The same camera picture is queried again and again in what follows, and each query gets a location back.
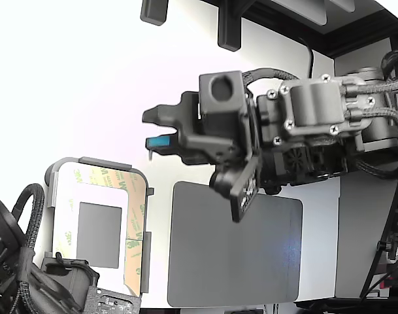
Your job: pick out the small grey slab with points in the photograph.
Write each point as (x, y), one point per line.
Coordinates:
(342, 5)

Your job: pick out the light grey side panel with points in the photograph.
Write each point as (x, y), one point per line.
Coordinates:
(358, 255)

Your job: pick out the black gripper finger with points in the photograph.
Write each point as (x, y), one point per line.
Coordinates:
(159, 142)
(166, 116)

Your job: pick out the short black bracket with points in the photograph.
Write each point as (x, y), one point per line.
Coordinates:
(154, 11)

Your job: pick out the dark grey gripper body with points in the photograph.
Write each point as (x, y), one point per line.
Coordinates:
(218, 124)

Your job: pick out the long black bracket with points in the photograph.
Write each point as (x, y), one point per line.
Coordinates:
(229, 26)

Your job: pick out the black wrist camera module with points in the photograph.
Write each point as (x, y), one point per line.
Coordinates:
(241, 189)

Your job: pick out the grey rectangular mat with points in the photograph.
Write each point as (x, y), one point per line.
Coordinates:
(234, 255)

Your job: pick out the large grey slab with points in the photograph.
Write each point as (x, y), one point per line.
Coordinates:
(303, 10)

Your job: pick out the dark camera circuit board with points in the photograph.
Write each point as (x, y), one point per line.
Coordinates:
(113, 302)

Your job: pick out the grey fixture with dark legs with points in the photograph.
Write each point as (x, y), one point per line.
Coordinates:
(146, 261)

